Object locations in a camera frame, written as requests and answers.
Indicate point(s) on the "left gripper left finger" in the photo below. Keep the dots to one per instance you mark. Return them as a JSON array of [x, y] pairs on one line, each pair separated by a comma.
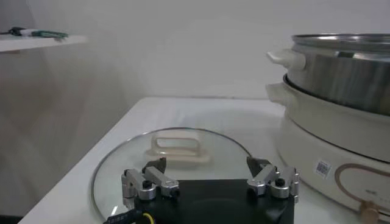
[[152, 178]]

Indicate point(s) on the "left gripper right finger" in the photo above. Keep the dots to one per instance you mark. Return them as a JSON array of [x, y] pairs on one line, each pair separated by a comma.
[[268, 176]]

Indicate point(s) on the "round glass pot lid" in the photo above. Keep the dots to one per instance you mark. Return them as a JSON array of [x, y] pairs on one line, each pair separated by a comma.
[[128, 158]]

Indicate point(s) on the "perforated steel steamer basket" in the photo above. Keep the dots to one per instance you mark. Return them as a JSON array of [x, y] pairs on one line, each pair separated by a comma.
[[335, 76]]

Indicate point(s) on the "green flat item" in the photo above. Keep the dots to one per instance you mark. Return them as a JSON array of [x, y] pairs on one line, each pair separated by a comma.
[[50, 34]]

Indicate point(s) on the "white side table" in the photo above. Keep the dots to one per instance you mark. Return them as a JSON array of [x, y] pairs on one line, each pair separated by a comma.
[[36, 44]]

